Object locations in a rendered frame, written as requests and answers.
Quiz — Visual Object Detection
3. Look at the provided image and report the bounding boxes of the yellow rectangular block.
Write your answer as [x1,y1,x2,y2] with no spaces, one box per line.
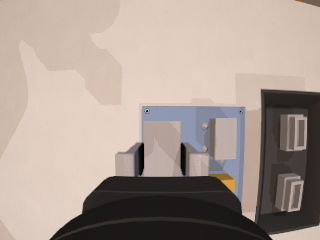
[209,173,235,193]

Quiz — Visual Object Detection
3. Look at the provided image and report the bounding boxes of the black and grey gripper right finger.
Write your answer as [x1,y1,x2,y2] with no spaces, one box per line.
[180,142,209,177]

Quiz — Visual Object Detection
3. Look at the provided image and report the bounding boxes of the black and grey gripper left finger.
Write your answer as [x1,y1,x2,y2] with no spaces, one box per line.
[115,142,144,177]

